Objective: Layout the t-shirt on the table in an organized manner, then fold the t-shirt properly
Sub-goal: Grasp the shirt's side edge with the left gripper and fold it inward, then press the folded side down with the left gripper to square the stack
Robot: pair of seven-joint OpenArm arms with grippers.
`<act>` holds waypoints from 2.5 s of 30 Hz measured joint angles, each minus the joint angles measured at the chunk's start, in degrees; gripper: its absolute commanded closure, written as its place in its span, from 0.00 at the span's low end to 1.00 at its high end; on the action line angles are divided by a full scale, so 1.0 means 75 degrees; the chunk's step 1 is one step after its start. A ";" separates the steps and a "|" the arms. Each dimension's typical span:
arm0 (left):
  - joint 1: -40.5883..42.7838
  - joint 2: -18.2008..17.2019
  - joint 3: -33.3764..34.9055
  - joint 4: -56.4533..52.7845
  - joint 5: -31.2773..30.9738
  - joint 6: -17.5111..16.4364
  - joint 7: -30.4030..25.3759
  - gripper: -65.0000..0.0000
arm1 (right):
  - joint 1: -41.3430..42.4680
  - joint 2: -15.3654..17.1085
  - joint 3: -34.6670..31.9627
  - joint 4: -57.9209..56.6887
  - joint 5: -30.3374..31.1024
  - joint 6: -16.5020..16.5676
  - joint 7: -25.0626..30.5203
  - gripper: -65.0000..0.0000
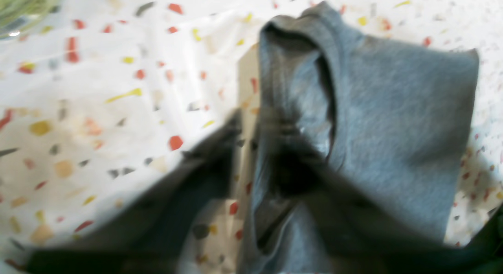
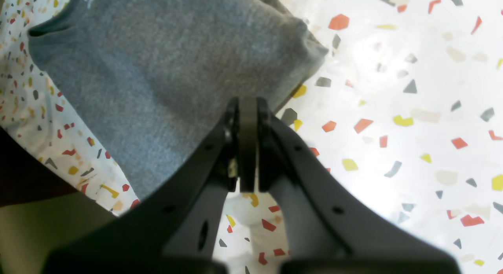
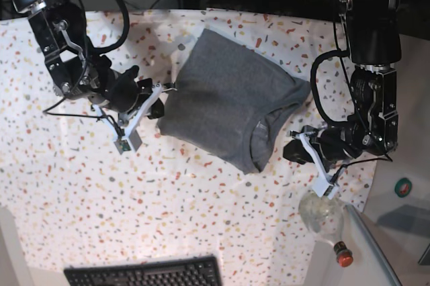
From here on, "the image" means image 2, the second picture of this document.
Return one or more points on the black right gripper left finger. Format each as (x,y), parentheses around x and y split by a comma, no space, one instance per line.
(174,230)

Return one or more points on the grey t-shirt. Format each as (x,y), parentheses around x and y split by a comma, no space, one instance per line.
(150,78)

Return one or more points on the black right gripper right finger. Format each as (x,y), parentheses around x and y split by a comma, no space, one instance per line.
(328,230)

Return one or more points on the terrazzo patterned tablecloth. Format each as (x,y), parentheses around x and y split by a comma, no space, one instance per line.
(406,112)

